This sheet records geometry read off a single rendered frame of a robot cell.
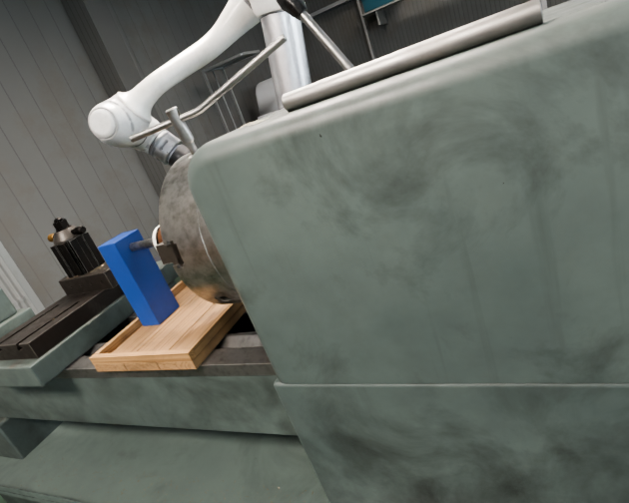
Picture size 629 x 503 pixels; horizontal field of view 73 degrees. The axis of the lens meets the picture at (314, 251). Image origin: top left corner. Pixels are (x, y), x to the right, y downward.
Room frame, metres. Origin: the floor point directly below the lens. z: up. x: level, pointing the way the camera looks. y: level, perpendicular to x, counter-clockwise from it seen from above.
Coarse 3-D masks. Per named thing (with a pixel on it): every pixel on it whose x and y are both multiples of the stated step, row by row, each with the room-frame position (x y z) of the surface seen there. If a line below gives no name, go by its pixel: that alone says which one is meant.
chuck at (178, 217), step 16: (176, 176) 0.77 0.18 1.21; (176, 192) 0.74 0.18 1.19; (160, 208) 0.75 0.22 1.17; (176, 208) 0.73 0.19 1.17; (192, 208) 0.70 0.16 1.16; (160, 224) 0.74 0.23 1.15; (176, 224) 0.72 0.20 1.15; (192, 224) 0.70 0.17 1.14; (176, 240) 0.71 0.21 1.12; (192, 240) 0.69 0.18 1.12; (192, 256) 0.70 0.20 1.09; (208, 256) 0.68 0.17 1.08; (192, 272) 0.71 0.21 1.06; (208, 272) 0.69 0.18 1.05; (192, 288) 0.73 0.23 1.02; (208, 288) 0.71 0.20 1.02; (224, 288) 0.70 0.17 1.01
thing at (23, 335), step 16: (112, 288) 1.15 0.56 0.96; (64, 304) 1.13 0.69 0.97; (80, 304) 1.07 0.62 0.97; (96, 304) 1.09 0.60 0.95; (32, 320) 1.09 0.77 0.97; (48, 320) 1.04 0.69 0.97; (64, 320) 1.01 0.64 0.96; (80, 320) 1.04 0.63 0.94; (16, 336) 1.01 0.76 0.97; (32, 336) 0.96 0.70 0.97; (48, 336) 0.97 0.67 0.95; (64, 336) 1.00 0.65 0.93; (0, 352) 1.00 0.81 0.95; (16, 352) 0.96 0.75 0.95; (32, 352) 0.93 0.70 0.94
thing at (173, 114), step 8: (168, 112) 0.79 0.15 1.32; (176, 112) 0.80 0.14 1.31; (176, 120) 0.80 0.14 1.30; (176, 128) 0.80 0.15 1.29; (184, 128) 0.80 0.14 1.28; (184, 136) 0.80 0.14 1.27; (192, 136) 0.81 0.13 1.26; (184, 144) 0.81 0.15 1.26; (192, 144) 0.81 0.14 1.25; (192, 152) 0.81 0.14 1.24
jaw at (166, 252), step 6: (156, 246) 0.76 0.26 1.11; (162, 246) 0.76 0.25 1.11; (168, 246) 0.73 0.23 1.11; (174, 246) 0.72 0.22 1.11; (162, 252) 0.76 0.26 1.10; (168, 252) 0.75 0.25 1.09; (174, 252) 0.72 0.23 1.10; (162, 258) 0.76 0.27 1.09; (168, 258) 0.75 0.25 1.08; (174, 258) 0.73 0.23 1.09; (180, 258) 0.72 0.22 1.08; (180, 264) 0.72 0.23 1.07
